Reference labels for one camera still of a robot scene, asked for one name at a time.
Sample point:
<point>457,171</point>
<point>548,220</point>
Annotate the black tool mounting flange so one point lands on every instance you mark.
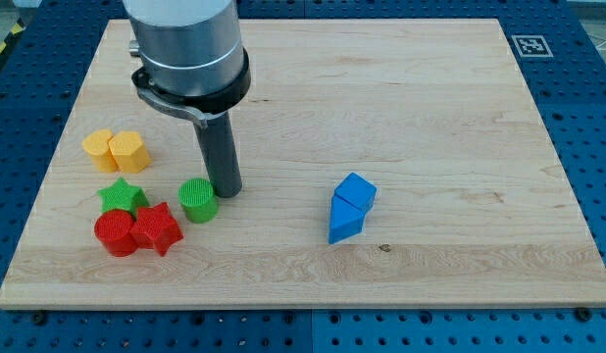
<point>196,109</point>

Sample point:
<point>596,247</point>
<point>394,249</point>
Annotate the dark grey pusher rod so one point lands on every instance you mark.
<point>215,139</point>

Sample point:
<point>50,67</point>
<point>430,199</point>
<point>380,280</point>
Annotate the green cylinder block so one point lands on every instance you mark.
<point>198,200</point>

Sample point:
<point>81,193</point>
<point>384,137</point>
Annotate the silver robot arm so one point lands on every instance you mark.
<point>194,68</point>

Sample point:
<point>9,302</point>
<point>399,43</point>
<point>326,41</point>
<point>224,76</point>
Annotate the yellow hexagon block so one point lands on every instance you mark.
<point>129,152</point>

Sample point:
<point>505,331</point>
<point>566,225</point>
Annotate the red star block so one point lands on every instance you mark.
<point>156,228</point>

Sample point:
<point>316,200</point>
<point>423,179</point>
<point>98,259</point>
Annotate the green star block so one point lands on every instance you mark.
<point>122,196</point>

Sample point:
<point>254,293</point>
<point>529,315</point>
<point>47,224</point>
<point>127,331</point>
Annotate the yellow cylinder block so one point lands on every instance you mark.
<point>96,146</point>

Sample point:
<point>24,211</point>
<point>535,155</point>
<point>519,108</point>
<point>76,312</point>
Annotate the red cylinder block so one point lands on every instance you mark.
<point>112,229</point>

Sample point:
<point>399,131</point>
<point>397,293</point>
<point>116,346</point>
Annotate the blue cube block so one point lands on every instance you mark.
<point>358,192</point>

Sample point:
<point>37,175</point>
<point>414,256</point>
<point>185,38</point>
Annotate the blue triangle block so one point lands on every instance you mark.
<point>345,220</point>

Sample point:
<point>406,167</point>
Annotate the wooden board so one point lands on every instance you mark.
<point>473,209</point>

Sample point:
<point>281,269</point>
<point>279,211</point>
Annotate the yellow black hazard tape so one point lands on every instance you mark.
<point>7,45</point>

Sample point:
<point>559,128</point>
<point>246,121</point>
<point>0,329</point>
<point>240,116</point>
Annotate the white fiducial marker tag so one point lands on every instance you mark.
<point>532,46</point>

